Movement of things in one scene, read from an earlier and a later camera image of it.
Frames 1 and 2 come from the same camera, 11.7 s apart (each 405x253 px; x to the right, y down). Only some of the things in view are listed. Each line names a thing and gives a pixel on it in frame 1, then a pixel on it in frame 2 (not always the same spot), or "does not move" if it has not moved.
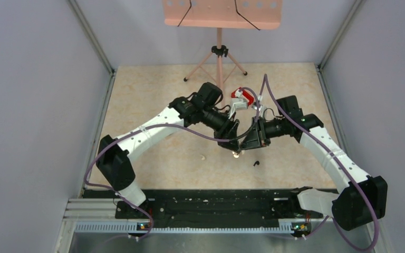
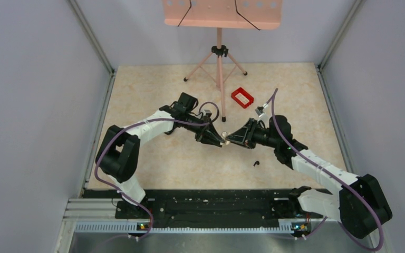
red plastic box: [249, 98] does not move
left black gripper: [229, 132] to [206, 134]
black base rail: [183, 206] does not move
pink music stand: [260, 15] does not move
